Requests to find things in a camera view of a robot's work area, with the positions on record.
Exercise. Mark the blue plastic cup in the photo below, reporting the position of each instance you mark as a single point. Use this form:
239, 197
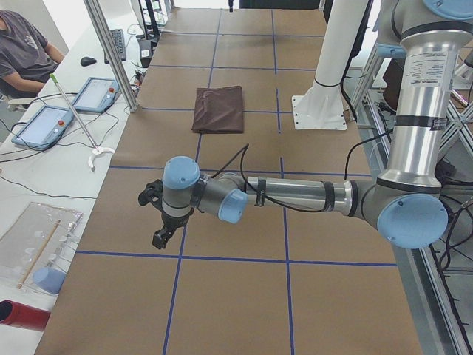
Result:
49, 279

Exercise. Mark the black keyboard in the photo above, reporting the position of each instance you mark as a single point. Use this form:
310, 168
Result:
119, 42

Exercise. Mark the dark brown t-shirt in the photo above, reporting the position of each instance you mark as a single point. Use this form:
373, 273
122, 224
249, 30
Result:
219, 111

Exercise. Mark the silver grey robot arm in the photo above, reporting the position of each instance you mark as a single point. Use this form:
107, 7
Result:
403, 204

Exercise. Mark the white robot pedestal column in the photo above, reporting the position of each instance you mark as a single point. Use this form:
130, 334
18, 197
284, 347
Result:
321, 107

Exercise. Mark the aluminium frame post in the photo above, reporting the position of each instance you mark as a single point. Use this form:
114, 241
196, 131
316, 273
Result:
105, 38

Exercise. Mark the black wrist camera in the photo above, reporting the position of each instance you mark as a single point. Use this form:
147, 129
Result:
152, 194

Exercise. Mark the aluminium frame table rail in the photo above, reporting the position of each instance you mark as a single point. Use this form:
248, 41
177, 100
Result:
438, 278

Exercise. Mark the far blue teach pendant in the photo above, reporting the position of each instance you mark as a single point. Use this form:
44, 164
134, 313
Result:
96, 95

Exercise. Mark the near blue teach pendant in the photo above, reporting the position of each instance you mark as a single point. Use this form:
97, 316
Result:
44, 129

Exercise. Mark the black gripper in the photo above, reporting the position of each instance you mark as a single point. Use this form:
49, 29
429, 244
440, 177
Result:
174, 221

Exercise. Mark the brown paper table cover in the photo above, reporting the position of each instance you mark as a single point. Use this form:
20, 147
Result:
277, 282

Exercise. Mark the black computer mouse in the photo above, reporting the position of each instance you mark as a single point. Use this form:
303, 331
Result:
87, 61

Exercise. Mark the blue teach pendant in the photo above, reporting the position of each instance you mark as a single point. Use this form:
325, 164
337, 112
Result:
44, 129
96, 95

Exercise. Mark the seated person grey shirt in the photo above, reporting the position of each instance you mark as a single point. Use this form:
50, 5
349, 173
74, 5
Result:
27, 57

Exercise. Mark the red cylinder tube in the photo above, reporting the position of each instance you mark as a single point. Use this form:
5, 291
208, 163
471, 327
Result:
19, 315

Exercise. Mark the clear plastic bag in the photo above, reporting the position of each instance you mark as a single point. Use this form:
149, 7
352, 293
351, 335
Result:
42, 236

